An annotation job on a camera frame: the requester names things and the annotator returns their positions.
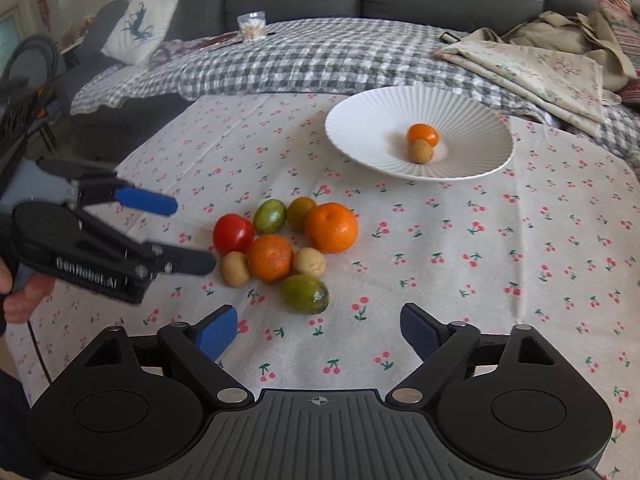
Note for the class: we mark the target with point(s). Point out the small green tomato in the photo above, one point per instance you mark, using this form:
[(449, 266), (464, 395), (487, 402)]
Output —
[(269, 217)]

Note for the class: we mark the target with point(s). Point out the orange-green tomato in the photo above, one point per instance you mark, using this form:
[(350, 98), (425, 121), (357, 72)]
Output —
[(298, 211)]

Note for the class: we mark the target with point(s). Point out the small orange tomato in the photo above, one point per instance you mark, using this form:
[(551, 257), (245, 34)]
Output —
[(424, 132)]

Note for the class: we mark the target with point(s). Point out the striped colourful pillow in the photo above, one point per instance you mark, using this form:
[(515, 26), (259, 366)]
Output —
[(625, 27)]

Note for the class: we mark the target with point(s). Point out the grey checked blanket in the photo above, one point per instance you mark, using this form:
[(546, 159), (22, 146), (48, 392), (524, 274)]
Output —
[(320, 55)]

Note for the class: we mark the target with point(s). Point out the red tomato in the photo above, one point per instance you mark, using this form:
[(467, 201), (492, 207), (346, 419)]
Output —
[(232, 233)]

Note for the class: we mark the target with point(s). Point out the white ribbed plate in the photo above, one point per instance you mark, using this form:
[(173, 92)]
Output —
[(371, 127)]

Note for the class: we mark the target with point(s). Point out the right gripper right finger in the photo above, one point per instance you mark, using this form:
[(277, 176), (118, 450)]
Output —
[(445, 350)]

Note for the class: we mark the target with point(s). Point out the floral beige cloth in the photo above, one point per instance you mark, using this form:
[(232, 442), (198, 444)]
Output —
[(568, 86)]

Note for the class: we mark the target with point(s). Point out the white deer print pillow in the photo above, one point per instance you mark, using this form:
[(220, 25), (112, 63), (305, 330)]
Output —
[(140, 31)]

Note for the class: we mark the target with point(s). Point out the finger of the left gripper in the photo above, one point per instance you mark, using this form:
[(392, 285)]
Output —
[(113, 190), (172, 259)]

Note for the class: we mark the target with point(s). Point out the large orange tangerine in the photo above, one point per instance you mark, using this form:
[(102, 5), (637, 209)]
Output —
[(331, 228)]

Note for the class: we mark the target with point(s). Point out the cherry print tablecloth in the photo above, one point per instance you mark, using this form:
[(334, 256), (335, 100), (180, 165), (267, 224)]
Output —
[(551, 241)]

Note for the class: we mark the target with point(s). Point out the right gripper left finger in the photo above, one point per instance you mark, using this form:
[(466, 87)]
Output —
[(190, 354)]

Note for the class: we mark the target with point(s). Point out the large green fruit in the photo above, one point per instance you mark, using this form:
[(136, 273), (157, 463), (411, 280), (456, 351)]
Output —
[(305, 294)]

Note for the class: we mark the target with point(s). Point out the clear toothpick container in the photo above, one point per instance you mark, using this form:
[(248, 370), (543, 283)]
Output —
[(252, 26)]

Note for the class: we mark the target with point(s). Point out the person's left hand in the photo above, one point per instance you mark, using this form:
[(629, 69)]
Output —
[(19, 306)]

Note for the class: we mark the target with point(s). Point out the brown kiwi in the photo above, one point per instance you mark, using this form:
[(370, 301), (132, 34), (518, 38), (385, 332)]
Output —
[(310, 262), (234, 270), (420, 152)]

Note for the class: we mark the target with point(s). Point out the smaller orange tangerine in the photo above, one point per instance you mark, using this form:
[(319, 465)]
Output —
[(269, 258)]

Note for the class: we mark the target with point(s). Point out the brown kiwi in plate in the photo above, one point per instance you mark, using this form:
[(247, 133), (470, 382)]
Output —
[(420, 152)]

